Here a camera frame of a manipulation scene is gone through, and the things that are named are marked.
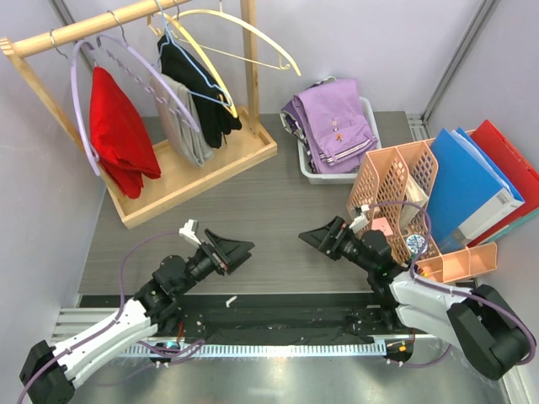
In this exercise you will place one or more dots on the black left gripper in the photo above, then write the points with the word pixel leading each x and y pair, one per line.
pixel 225 253

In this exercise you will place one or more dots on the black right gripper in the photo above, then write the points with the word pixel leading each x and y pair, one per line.
pixel 321 237

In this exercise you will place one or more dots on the purple camouflage trousers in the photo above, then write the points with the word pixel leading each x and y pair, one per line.
pixel 293 125

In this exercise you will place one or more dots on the lilac plastic hanger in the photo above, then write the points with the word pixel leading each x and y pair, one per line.
pixel 143 80

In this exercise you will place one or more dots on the cream white hanger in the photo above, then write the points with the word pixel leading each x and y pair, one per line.
pixel 252 30

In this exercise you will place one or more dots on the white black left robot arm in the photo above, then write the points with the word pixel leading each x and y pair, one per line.
pixel 51 374

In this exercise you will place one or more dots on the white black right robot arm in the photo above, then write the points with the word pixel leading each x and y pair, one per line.
pixel 478 322

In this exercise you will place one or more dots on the grey trousers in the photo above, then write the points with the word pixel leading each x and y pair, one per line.
pixel 182 138

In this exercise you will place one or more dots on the red trousers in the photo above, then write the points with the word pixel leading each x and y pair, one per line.
pixel 119 136

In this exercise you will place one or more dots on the black trousers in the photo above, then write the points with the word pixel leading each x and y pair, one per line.
pixel 215 121

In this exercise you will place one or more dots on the light blue hanger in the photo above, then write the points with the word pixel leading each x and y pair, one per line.
pixel 161 45

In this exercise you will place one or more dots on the yellow hanger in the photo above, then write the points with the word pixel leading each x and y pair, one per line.
pixel 225 98

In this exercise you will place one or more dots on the pink power socket cube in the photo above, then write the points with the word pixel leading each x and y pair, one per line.
pixel 382 224

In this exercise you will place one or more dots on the white plastic basket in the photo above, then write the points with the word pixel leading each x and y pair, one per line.
pixel 343 178

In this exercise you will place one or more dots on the pink desk organizer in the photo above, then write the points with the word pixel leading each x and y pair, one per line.
pixel 383 177

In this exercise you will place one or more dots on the wooden clothes rack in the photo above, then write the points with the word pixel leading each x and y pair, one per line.
pixel 180 181

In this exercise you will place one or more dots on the blue folder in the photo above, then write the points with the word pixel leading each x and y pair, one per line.
pixel 470 194

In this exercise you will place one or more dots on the teal folder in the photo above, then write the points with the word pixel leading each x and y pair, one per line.
pixel 512 226

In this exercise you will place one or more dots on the red folder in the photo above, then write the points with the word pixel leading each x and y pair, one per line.
pixel 514 166

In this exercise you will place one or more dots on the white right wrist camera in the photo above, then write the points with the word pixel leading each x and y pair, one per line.
pixel 361 218

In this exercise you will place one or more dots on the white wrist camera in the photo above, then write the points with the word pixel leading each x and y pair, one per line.
pixel 189 232
pixel 361 218

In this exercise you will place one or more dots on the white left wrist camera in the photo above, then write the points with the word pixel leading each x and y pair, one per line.
pixel 189 232

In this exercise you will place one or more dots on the white slotted cable duct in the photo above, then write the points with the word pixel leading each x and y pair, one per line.
pixel 210 351

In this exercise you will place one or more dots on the aluminium rail frame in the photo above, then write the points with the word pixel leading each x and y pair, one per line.
pixel 72 321

